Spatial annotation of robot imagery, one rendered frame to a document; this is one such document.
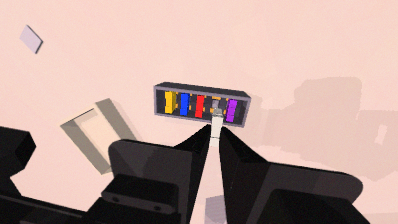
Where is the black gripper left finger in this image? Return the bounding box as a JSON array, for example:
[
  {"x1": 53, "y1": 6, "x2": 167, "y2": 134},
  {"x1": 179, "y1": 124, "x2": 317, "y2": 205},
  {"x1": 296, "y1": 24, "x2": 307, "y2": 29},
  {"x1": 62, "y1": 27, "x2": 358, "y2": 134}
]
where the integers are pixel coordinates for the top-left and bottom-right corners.
[{"x1": 108, "y1": 124, "x2": 212, "y2": 224}]

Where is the white blade fuse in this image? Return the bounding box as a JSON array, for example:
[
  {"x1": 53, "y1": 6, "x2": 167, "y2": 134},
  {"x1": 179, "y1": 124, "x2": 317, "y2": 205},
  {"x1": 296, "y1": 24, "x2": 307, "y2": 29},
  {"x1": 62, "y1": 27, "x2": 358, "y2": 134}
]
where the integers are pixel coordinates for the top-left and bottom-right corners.
[{"x1": 209, "y1": 104, "x2": 223, "y2": 147}]

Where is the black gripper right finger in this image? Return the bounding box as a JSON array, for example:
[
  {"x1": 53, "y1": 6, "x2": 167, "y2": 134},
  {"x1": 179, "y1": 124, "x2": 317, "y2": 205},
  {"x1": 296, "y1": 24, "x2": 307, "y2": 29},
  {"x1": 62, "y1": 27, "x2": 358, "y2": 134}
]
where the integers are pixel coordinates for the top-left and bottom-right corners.
[{"x1": 219, "y1": 126, "x2": 364, "y2": 224}]

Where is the white flat square tile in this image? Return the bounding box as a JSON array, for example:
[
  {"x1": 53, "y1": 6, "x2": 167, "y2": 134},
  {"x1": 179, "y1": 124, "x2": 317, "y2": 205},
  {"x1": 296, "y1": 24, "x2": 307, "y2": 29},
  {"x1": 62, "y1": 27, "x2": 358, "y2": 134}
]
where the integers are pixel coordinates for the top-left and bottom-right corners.
[{"x1": 19, "y1": 24, "x2": 43, "y2": 54}]

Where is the beige shallow tray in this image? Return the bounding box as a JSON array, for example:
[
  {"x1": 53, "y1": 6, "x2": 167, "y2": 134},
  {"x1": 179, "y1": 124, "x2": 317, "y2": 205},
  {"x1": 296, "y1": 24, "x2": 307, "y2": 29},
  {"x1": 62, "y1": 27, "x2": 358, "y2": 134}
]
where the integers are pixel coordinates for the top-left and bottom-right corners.
[{"x1": 56, "y1": 98, "x2": 137, "y2": 177}]

